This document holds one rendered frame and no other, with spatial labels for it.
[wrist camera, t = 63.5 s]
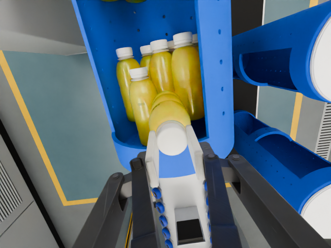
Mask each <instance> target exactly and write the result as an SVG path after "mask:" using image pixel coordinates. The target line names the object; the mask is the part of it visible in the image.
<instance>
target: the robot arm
mask: <svg viewBox="0 0 331 248"><path fill-rule="evenodd" d="M185 127H186V134H187V137H188V147H189V151H190V154H191V158H192V161H193V165H194V169H195V172H196V176H197V179H198V180H199V181H202V180H205V179H206V185H207V196H208V207H209V218H210V230H211V241H212V248H242V244H241V240H240V236H239V232H238V228H237V226H236V225H235V223H234V219H233V215H232V209H231V205H230V201H229V197H228V193H227V188H226V184H225V182H229V183H230V185H231V187H232V188H233V190H234V191H235V193H236V195H237V196H238V198H239V199H240V201H241V202H242V204H243V205H244V207H245V209H246V210H247V212H248V213H249V215H250V216H251V218H252V219H253V221H254V222H255V224H256V226H257V227H258V228H259V230H260V232H261V233H262V235H263V236H264V238H265V239H266V241H267V242H268V244H269V246H270V247H271V248H331V245H330V244H329V243H328V242H327V241H326V240H325V239H324V238H323V237H322V236H321V235H320V234H319V233H318V232H317V231H316V230H315V229H314V228H313V227H312V226H311V225H310V224H309V223H308V222H307V221H306V220H305V219H304V218H303V217H302V216H301V215H300V214H299V213H298V212H297V211H296V210H295V209H294V208H293V207H292V206H291V205H290V204H289V203H288V202H287V201H286V200H285V199H284V198H283V197H282V196H281V195H280V193H279V192H278V191H277V190H276V189H275V188H274V187H273V186H272V185H271V184H270V183H269V182H268V181H267V180H266V179H265V178H264V177H263V176H262V175H261V174H260V173H259V172H258V171H257V170H256V169H255V168H254V167H253V166H252V165H251V164H250V163H249V162H248V161H247V160H246V159H245V158H244V157H243V156H241V155H238V154H233V155H230V156H229V157H228V159H224V158H219V156H218V155H216V154H215V153H214V152H213V150H212V148H211V146H210V144H209V143H208V142H206V141H205V142H198V140H197V137H196V135H195V132H194V130H193V128H192V125H190V124H189V125H186V126H185ZM129 164H130V167H131V172H130V173H128V174H125V175H123V173H121V172H117V173H114V174H112V175H111V176H110V177H109V178H108V180H107V182H106V184H105V186H104V188H103V190H102V192H101V193H100V195H99V197H98V199H97V201H96V203H95V205H94V207H93V208H92V210H91V212H90V214H89V216H88V218H87V220H86V222H85V223H84V225H83V227H82V229H81V231H80V233H79V235H78V237H77V238H76V240H75V242H74V244H73V246H72V248H115V247H116V244H117V240H118V237H119V234H120V230H121V227H122V224H123V220H124V217H125V214H126V210H127V207H128V204H129V200H130V196H132V240H131V248H161V243H160V238H159V232H158V227H157V221H156V216H155V210H154V204H153V199H152V193H151V188H150V187H152V188H153V187H158V186H159V148H158V146H157V138H156V133H155V131H154V130H152V131H150V132H149V137H148V144H147V150H146V151H144V152H140V153H139V154H138V155H137V157H136V158H133V159H132V160H131V161H130V162H129Z"/></svg>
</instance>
